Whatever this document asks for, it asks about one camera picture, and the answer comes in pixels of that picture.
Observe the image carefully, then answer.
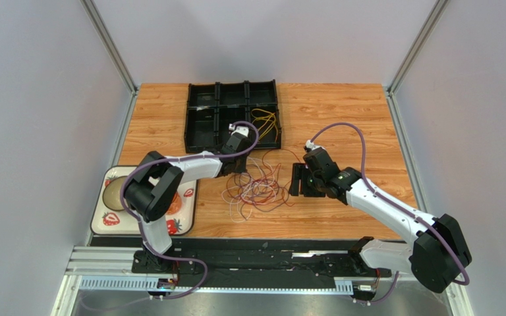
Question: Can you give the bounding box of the yellow cable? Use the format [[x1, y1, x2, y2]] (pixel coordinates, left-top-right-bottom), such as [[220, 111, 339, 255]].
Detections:
[[250, 108, 280, 144]]

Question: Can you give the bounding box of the black compartment organizer box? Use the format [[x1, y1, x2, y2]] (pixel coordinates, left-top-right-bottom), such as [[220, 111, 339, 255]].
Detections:
[[184, 80, 282, 153]]

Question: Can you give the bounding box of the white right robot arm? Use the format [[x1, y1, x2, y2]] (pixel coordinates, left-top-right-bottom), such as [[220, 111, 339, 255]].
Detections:
[[289, 146, 472, 293]]

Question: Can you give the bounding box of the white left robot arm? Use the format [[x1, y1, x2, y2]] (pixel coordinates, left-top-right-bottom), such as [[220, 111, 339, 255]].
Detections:
[[119, 128, 258, 260]]

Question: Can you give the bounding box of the orange cup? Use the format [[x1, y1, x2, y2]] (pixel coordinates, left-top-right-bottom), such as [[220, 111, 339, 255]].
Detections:
[[167, 192, 183, 215]]

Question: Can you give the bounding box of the beige bowl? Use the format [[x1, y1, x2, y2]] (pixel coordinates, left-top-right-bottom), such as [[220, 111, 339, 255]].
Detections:
[[101, 176, 126, 211]]

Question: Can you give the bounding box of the strawberry print tray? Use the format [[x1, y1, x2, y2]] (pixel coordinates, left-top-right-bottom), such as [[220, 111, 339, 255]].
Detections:
[[90, 166, 198, 236]]

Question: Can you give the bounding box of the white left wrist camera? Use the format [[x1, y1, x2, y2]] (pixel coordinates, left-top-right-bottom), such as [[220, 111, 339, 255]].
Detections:
[[229, 124, 249, 137]]

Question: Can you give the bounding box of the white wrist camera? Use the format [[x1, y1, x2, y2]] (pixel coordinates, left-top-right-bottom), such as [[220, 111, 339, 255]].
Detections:
[[304, 140, 322, 153], [229, 124, 249, 137]]

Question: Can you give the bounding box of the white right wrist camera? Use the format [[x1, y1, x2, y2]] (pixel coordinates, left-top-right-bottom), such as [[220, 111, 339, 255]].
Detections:
[[304, 140, 322, 153]]

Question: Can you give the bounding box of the red cable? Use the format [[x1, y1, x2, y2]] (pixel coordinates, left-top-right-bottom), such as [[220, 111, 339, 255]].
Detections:
[[225, 147, 302, 213]]

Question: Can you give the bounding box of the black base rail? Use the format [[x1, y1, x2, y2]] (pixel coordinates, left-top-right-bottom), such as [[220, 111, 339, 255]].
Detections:
[[131, 238, 393, 289]]

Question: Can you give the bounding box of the aluminium frame rail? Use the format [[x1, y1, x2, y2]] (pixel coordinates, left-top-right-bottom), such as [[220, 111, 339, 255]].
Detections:
[[80, 0, 138, 93]]

